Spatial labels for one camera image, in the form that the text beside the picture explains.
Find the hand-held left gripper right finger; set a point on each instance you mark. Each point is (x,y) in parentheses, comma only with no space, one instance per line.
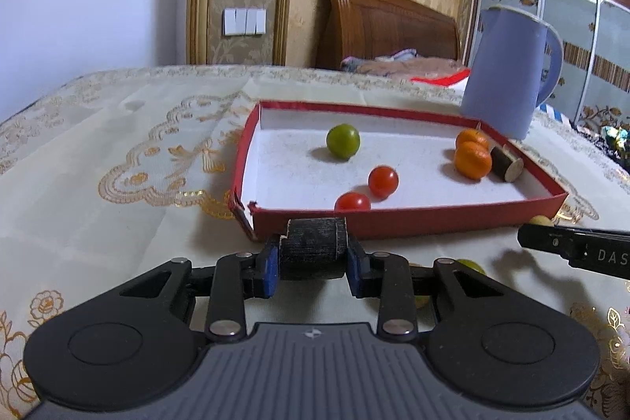
(354,273)

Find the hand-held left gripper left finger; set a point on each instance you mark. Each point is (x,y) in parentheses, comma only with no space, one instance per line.
(268,271)

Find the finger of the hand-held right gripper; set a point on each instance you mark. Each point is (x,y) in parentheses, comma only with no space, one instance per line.
(546,239)

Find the pale yellow longan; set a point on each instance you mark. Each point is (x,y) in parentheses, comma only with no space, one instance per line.
(541,220)

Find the dark sugarcane piece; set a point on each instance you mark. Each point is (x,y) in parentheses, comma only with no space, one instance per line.
(504,164)
(312,248)

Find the red cherry tomato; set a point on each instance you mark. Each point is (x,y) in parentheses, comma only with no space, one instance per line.
(352,202)
(383,181)

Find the shallow red cardboard box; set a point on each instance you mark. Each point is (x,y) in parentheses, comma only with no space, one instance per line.
(443,219)

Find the mandarin orange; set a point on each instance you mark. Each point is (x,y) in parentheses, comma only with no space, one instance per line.
(470,136)
(472,161)

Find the oval green grape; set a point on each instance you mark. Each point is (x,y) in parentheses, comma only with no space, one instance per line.
(471,266)

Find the colourful patterned blanket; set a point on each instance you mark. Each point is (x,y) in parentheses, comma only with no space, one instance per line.
(613,158)

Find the shiny green object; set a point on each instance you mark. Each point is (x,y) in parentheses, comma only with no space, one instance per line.
(615,135)

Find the round green plum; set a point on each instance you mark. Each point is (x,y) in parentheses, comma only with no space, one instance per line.
(343,142)

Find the embroidered cream tablecloth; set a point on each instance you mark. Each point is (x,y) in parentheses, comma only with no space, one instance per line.
(123,213)

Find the blue electric kettle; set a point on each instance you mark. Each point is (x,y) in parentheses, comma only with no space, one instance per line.
(502,75)

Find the pile of clothes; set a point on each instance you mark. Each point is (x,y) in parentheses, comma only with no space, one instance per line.
(393,64)

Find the wardrobe with patterned doors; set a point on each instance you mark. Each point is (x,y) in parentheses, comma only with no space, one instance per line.
(590,26)

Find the wooden bed headboard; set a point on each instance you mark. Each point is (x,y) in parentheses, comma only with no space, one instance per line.
(384,21)

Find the white wall switch panel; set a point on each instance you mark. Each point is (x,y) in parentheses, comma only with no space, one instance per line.
(244,22)

